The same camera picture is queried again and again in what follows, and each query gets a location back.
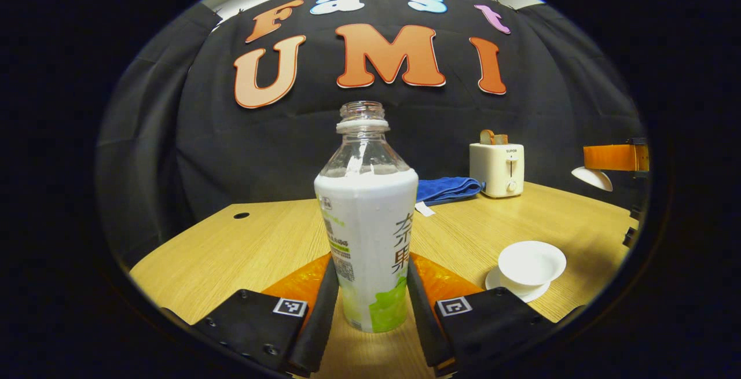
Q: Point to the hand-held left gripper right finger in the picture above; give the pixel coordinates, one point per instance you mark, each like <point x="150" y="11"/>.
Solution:
<point x="422" y="321"/>

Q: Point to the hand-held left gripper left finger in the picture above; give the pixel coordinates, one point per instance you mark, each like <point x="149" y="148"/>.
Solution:
<point x="321" y="321"/>

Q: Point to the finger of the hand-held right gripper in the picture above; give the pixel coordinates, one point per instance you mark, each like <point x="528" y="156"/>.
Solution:
<point x="613" y="158"/>

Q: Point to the white teacup lid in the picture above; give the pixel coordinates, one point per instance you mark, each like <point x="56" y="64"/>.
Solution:
<point x="593" y="179"/>

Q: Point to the white green label water bottle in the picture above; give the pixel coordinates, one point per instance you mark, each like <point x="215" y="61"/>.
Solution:
<point x="365" y="223"/>

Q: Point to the white teacup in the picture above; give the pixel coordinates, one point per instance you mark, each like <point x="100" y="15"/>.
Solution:
<point x="531" y="263"/>

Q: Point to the toasted bread slice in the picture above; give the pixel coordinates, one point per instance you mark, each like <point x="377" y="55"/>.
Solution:
<point x="487" y="137"/>
<point x="502" y="139"/>

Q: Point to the white toaster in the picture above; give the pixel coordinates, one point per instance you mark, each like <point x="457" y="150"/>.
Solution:
<point x="492" y="170"/>

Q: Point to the blue folded towel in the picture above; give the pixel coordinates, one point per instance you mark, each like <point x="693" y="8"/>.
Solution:
<point x="448" y="189"/>

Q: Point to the black backdrop cloth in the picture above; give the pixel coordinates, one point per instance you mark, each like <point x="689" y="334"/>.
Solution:
<point x="260" y="153"/>

